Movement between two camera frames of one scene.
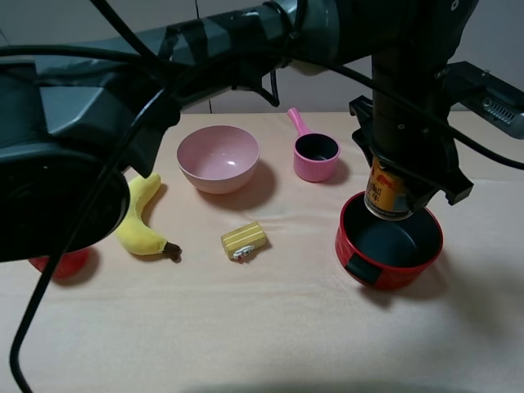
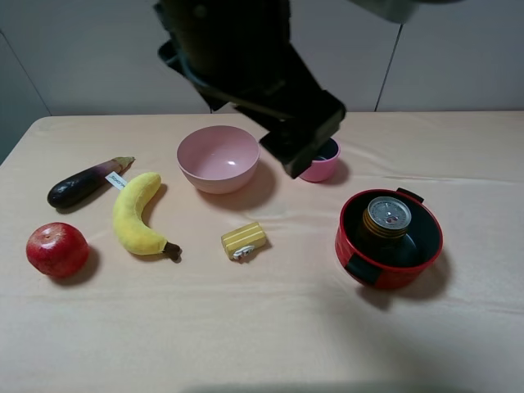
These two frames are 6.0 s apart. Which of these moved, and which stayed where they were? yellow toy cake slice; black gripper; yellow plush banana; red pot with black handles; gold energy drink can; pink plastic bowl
Moved: gold energy drink can; black gripper
Stayed: yellow toy cake slice; red pot with black handles; pink plastic bowl; yellow plush banana
